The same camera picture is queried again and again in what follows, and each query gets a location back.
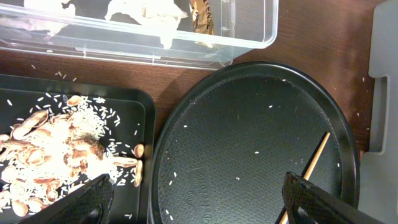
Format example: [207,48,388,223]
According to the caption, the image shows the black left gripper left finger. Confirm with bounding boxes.
[18,174,114,224]

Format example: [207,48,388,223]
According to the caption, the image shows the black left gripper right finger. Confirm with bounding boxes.
[282,172,382,224]

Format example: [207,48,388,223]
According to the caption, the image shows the wooden chopstick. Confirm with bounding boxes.
[279,133,330,224]

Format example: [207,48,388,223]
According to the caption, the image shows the grey dishwasher rack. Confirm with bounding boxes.
[358,0,397,223]

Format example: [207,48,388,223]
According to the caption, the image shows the pile of food scraps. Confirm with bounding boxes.
[1,95,144,217]

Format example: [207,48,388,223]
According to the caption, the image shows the round black tray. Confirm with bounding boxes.
[149,62,359,223]

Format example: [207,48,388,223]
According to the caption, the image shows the small crumpled white tissue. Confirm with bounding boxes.
[1,0,76,39]

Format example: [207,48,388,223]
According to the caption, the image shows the clear plastic bin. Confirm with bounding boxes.
[1,0,279,70]

